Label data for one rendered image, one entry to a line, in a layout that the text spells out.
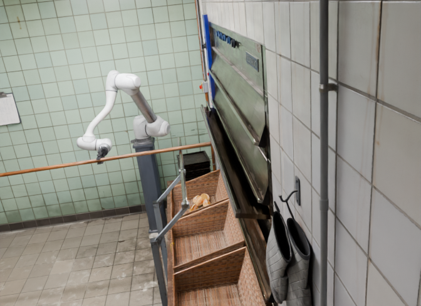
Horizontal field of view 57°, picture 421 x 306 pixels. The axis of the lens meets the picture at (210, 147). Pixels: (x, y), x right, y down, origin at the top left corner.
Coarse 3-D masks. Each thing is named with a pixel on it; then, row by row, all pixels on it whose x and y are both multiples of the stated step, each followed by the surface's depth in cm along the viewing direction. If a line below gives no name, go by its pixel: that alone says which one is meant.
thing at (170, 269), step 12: (216, 180) 386; (168, 204) 350; (180, 204) 347; (192, 204) 345; (168, 216) 330; (168, 240) 297; (192, 240) 294; (168, 252) 283; (168, 264) 270; (168, 276) 259; (168, 288) 247; (168, 300) 237; (192, 300) 235; (216, 300) 233
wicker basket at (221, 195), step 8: (200, 176) 345; (216, 176) 347; (192, 184) 348; (200, 184) 348; (216, 184) 350; (176, 192) 348; (192, 192) 350; (200, 192) 351; (208, 192) 352; (216, 192) 350; (224, 192) 315; (192, 200) 351; (216, 200) 345; (224, 200) 295; (176, 208) 340; (200, 208) 295; (224, 208) 298; (184, 216) 296; (192, 216) 297; (224, 216) 300; (184, 224) 299; (192, 224) 300
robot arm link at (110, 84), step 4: (112, 72) 332; (116, 72) 332; (108, 76) 332; (112, 76) 329; (108, 80) 331; (112, 80) 328; (108, 84) 331; (112, 84) 329; (108, 88) 331; (112, 88) 331; (116, 88) 332
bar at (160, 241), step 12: (180, 144) 321; (180, 156) 295; (180, 168) 275; (168, 192) 276; (156, 204) 277; (156, 216) 281; (180, 216) 229; (168, 228) 231; (156, 240) 233; (156, 252) 235; (156, 264) 238
